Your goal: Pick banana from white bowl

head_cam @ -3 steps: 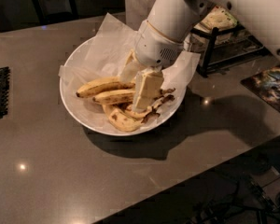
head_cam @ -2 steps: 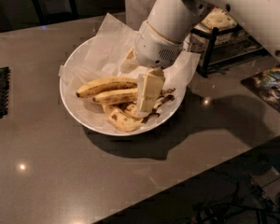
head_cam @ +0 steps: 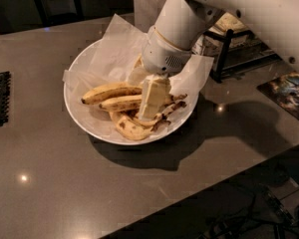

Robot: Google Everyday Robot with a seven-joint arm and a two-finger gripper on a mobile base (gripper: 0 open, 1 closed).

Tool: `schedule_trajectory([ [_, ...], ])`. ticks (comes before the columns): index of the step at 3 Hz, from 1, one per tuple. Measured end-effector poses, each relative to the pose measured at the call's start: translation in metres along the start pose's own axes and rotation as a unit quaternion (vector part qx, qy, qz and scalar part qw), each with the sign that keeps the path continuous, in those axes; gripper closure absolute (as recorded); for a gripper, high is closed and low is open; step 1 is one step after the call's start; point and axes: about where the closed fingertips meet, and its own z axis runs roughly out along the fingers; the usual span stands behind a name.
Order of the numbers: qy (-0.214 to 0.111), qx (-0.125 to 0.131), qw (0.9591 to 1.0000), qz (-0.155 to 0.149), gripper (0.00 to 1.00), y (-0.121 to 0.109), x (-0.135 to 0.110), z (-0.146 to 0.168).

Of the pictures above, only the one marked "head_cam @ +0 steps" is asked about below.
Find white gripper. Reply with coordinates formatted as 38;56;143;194
139;26;191;120

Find yellow banana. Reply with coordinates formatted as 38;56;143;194
81;82;142;105
99;94;187;112

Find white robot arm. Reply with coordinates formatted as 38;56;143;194
142;0;299;74

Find small spotted banana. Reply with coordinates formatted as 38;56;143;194
128;101;186;127

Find white bowl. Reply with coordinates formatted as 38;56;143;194
63;37;199;146

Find bottom spotted banana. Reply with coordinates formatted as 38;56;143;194
110;112;169;141

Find white paper liner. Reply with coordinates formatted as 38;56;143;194
64;15;213;112

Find black chair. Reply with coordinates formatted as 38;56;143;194
34;0;84;27

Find black wire condiment rack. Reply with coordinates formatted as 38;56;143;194
205;29;280;83

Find floor cables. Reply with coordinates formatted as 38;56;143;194
195;182;299;239

